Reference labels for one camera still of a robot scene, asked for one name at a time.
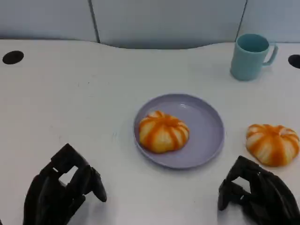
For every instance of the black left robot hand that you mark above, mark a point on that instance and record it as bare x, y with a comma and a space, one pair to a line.
51, 194

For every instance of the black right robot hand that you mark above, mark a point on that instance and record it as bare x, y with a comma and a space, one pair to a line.
269, 201

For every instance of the orange white toy bread roll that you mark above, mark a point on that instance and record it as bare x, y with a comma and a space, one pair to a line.
272, 145
164, 132

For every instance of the lilac plate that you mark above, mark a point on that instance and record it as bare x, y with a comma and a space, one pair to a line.
204, 131

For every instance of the pale green mug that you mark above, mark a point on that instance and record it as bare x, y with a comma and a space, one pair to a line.
246, 63

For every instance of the grey partition panel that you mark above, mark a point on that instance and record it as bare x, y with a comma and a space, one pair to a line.
44, 18
168, 21
274, 16

